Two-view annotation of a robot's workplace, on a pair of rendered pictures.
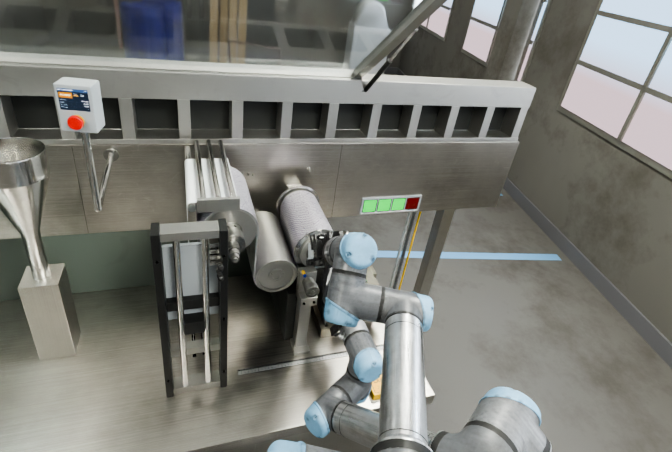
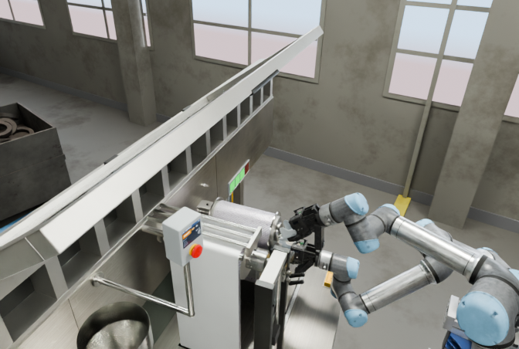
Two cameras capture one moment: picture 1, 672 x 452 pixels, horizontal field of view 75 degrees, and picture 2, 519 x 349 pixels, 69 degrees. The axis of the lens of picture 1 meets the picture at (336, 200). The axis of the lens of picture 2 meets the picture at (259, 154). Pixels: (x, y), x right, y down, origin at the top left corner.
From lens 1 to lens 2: 0.96 m
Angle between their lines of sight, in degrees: 41
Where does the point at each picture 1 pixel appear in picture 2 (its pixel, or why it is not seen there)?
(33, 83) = not seen: hidden behind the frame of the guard
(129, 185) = (113, 295)
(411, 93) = not seen: hidden behind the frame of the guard
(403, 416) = (464, 252)
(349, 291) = (370, 228)
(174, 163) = (138, 247)
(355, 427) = (384, 298)
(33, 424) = not seen: outside the picture
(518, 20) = (128, 0)
